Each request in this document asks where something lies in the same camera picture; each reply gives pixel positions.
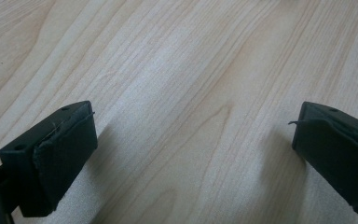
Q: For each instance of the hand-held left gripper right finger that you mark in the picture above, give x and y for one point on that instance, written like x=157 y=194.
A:
x=338 y=149

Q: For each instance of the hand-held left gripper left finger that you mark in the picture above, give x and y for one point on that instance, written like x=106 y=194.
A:
x=49 y=155

